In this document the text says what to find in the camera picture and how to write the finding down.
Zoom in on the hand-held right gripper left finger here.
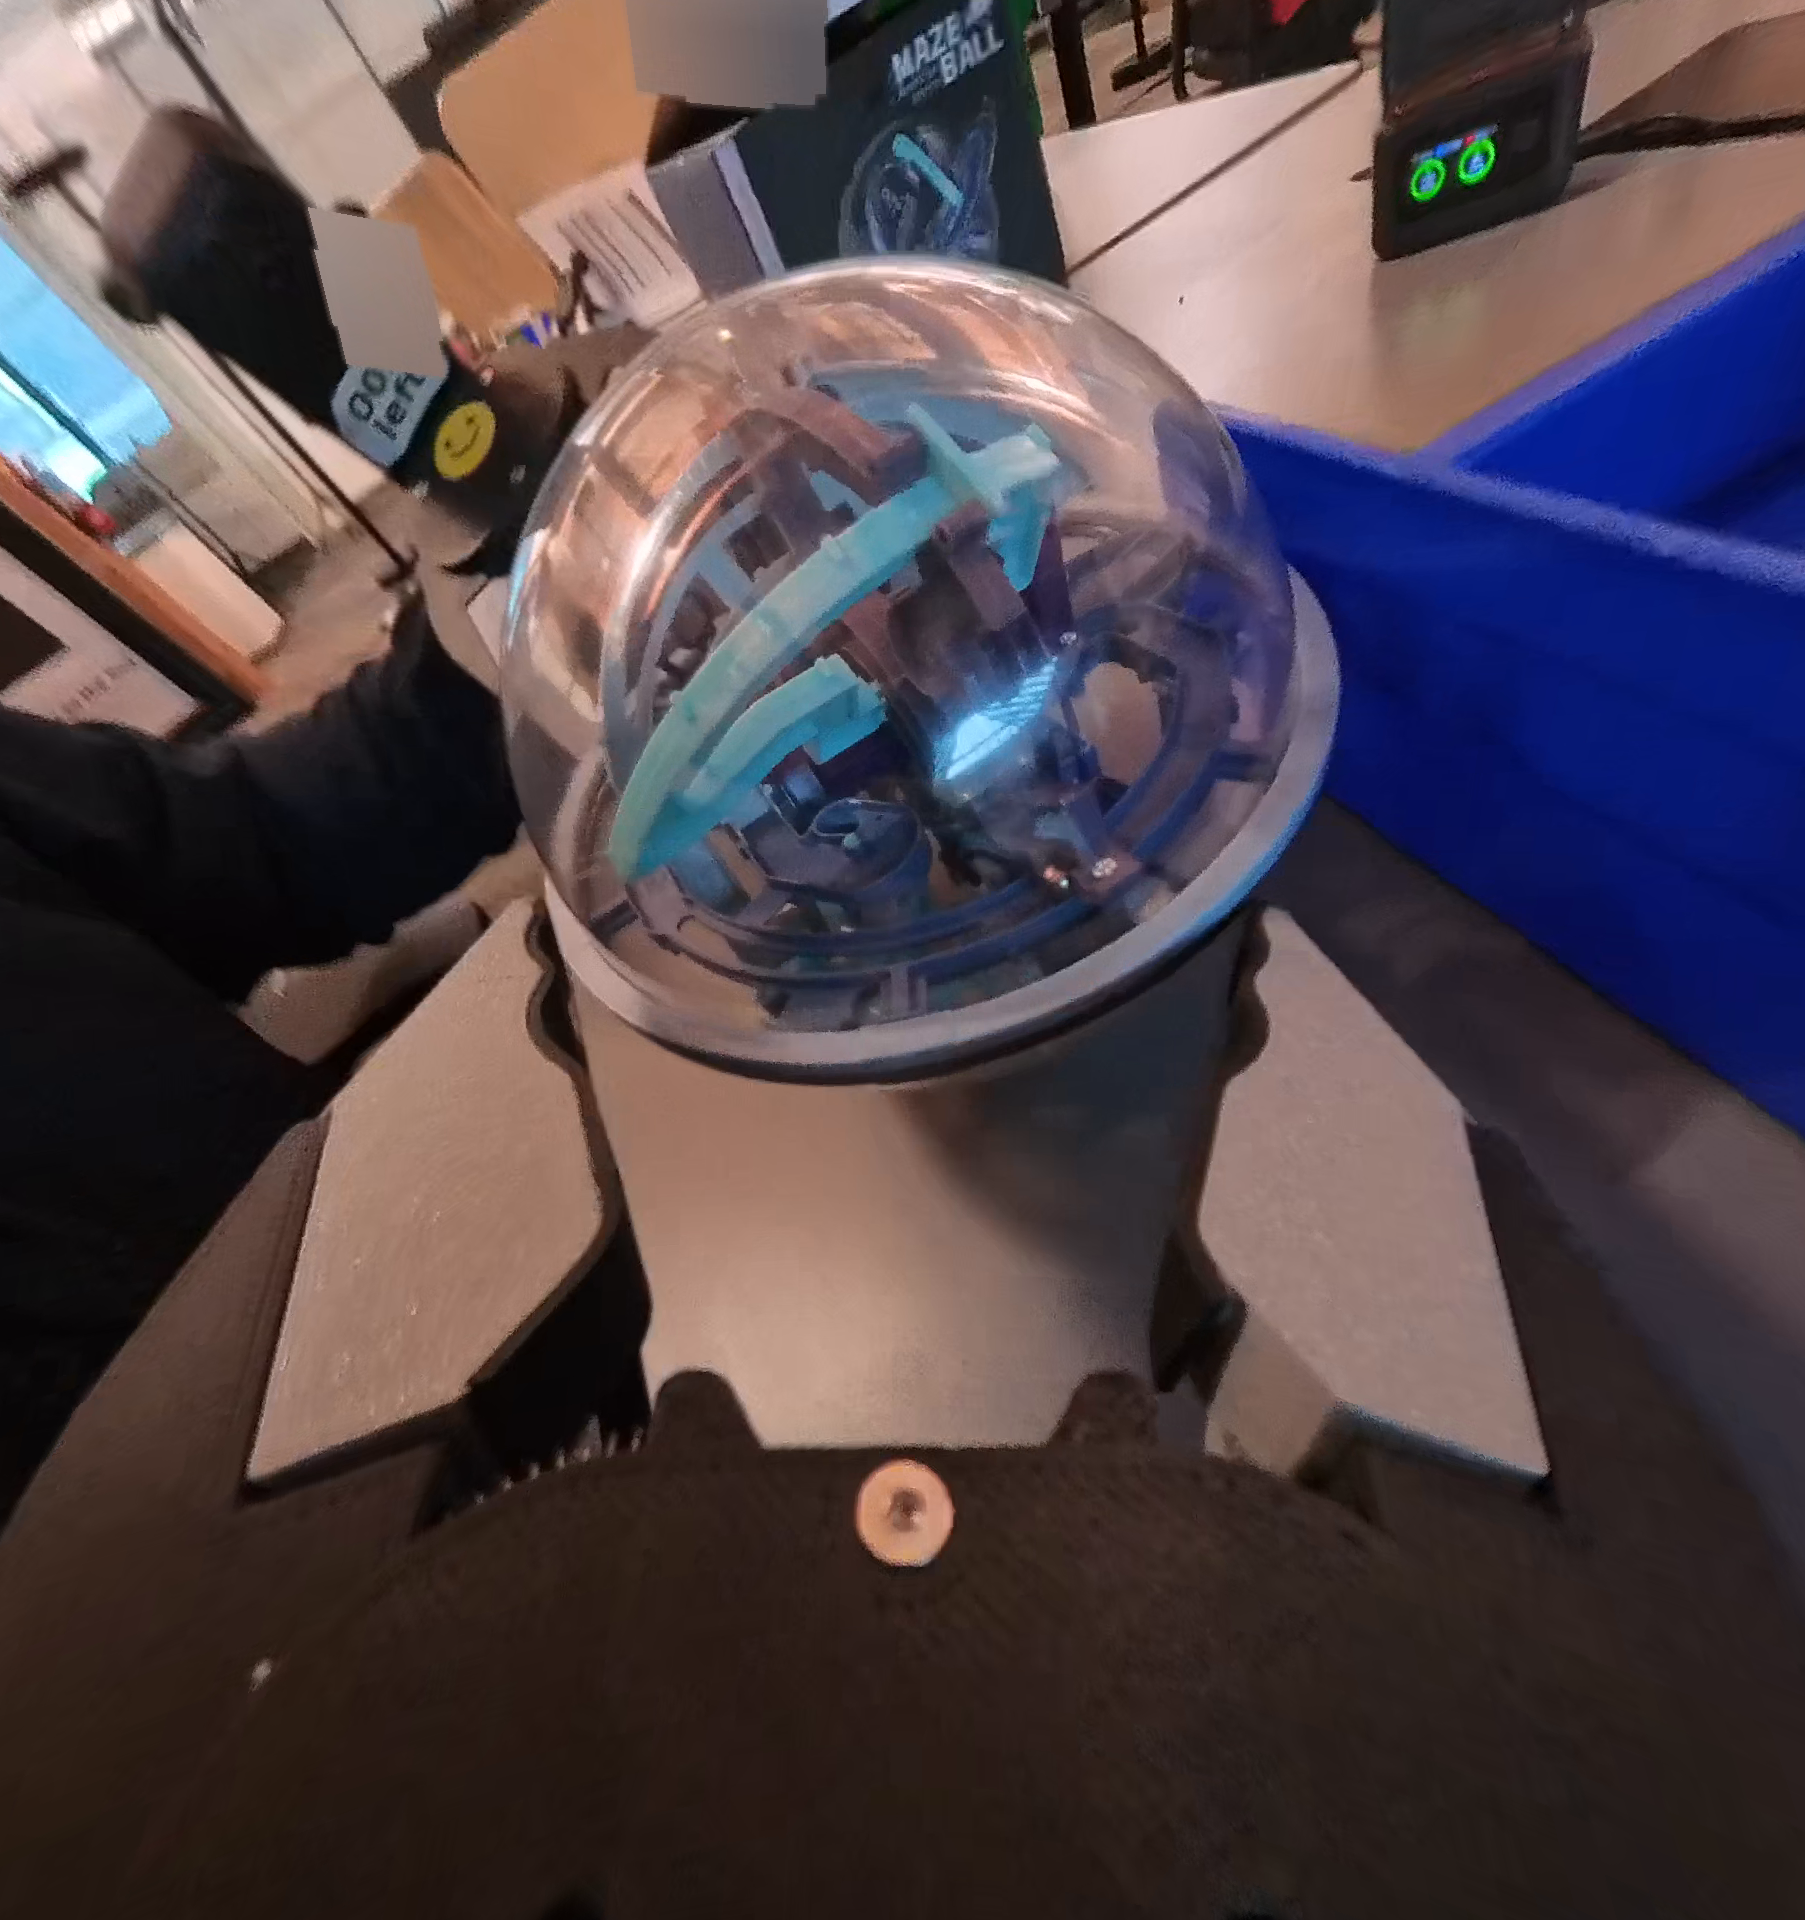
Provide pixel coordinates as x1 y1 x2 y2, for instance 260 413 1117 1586
241 898 654 1488

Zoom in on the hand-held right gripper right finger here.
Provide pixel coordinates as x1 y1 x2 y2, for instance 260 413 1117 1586
1156 908 1551 1486

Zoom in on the clear plastic maze ball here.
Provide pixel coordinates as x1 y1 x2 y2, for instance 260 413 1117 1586
498 258 1341 1084

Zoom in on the person's left forearm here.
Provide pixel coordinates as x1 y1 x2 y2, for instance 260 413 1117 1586
0 601 527 994

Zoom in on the black office chair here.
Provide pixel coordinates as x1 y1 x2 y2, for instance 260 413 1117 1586
241 879 543 1058

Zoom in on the brown cardboard box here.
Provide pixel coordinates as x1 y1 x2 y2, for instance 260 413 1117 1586
381 0 666 301

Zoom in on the person's black clothing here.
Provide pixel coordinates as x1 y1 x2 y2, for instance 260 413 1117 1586
0 898 335 1622

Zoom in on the printed paper sheet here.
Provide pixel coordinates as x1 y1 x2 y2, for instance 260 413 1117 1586
521 172 696 325

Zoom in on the framed marker sign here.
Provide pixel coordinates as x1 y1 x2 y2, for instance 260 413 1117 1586
0 404 269 739

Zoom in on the large blue plastic bin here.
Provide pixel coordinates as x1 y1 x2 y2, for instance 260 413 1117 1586
1217 185 1805 1176

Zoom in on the dark printed game box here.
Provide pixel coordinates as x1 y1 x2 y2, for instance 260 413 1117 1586
647 0 1068 289

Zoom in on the black device with green display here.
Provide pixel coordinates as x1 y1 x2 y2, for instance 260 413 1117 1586
1372 0 1593 262

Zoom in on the black cable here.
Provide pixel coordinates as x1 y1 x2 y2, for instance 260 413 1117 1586
1580 61 1805 160

